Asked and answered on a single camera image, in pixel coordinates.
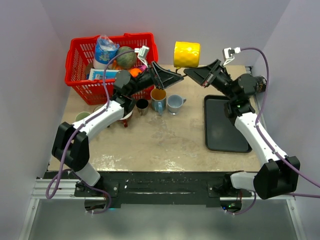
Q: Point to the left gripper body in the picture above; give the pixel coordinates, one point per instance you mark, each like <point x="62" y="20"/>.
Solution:
<point x="155" y="78"/>

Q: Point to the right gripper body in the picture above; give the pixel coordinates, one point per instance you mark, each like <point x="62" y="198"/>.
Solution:
<point x="221" y="81"/>

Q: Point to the blue mug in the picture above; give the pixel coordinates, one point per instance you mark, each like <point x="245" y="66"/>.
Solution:
<point x="158" y="100"/>

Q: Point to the grey mug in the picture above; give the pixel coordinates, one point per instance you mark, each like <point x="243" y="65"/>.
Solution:
<point x="174" y="103"/>

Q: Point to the brown maroon mug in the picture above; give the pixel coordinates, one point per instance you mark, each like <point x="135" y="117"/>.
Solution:
<point x="142" y="106"/>

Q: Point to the yellow mug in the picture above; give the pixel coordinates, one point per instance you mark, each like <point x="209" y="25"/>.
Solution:
<point x="186" y="54"/>

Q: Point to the dark red mug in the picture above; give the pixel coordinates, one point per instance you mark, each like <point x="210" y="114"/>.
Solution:
<point x="124" y="121"/>

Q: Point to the cream white mug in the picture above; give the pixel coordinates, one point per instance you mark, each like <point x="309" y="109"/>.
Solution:
<point x="98" y="108"/>

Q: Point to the green mug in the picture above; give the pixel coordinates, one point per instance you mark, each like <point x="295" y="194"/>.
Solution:
<point x="82" y="115"/>

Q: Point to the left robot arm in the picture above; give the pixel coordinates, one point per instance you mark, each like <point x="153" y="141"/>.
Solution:
<point x="71" y="144"/>

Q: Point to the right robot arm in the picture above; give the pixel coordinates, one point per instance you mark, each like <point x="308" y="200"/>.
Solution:
<point x="278" y="174"/>

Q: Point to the pink purple toy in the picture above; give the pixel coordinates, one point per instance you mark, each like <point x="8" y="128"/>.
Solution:
<point x="142" y="67"/>

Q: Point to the orange fruit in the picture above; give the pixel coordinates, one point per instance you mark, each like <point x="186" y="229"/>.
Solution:
<point x="135" y="72"/>

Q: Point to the green melon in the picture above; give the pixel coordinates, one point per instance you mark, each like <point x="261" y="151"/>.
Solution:
<point x="126" y="61"/>

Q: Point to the black white paper cup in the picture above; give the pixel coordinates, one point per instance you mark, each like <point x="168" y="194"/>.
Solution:
<point x="261" y="84"/>

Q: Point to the black tray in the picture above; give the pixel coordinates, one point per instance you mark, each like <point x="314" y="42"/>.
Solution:
<point x="220" y="134"/>

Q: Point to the blue white plastic bag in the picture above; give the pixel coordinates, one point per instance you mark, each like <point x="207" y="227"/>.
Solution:
<point x="105" y="50"/>

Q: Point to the red plastic basket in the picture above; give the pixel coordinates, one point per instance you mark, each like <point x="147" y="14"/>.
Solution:
<point x="81" y="54"/>

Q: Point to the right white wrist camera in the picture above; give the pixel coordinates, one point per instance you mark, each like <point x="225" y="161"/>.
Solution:
<point x="229" y="54"/>

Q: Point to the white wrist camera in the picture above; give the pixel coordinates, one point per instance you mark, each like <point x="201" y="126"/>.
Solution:
<point x="229" y="54"/>
<point x="142" y="53"/>

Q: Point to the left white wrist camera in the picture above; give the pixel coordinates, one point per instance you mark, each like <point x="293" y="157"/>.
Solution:
<point x="142" y="53"/>

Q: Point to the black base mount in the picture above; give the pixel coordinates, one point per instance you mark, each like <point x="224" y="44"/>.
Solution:
<point x="168" y="188"/>

